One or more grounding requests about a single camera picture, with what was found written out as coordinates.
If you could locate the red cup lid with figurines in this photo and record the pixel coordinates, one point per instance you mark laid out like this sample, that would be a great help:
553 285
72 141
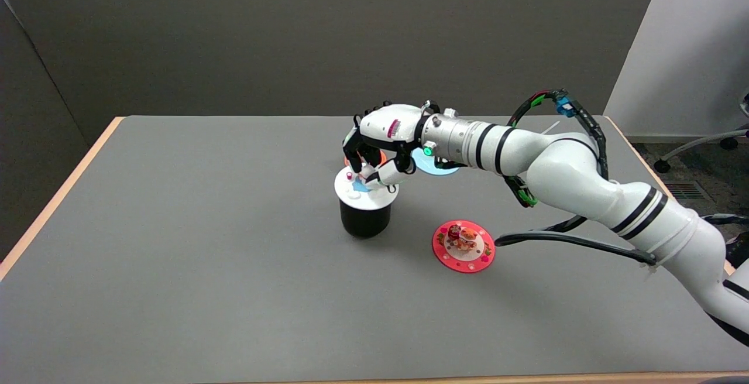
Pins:
463 249

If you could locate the floor vent grille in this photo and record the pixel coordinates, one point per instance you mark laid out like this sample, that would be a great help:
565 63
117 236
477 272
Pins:
684 191

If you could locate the office chair with wheeled base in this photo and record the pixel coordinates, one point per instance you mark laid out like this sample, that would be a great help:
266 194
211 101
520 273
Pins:
696 145

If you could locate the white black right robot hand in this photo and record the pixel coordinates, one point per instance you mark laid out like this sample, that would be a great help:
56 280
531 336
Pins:
386 126

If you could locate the white cup lid with figurine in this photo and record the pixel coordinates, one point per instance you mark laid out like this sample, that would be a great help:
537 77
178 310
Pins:
366 196

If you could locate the light blue rainbow cup lid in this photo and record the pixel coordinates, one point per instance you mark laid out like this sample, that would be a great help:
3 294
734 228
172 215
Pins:
426 165

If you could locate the orange cat cup lid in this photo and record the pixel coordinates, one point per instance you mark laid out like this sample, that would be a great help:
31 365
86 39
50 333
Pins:
381 156

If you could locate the dark teal cup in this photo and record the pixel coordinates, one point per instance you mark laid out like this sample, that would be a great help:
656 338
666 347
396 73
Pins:
364 223

